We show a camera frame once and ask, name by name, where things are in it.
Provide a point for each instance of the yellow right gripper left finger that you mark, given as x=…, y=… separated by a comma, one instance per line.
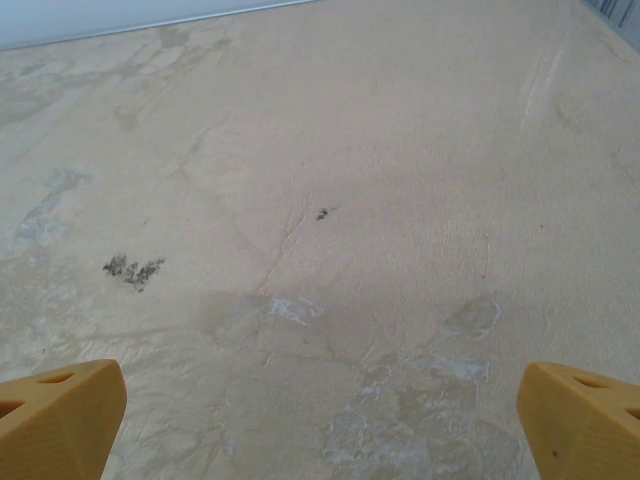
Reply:
x=55, y=430

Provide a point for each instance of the long aluminium table edge rail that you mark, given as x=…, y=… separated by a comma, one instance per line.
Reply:
x=155, y=24

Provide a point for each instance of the striped translucent side panel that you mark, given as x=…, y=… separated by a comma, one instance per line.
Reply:
x=620, y=10

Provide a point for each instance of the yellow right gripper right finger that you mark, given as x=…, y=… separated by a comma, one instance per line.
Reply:
x=580, y=435

